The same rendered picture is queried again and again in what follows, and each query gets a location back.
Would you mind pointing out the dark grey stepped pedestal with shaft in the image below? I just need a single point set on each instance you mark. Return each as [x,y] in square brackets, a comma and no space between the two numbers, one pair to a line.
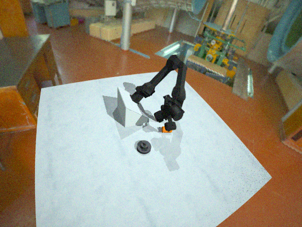
[143,147]

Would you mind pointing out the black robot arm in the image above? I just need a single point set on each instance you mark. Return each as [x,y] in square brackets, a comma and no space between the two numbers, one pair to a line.
[171,104]

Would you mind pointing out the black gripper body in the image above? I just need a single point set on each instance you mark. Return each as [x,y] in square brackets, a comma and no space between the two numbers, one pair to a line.
[170,125]

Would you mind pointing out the orange cylinder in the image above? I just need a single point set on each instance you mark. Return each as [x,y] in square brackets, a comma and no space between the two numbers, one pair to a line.
[164,131]

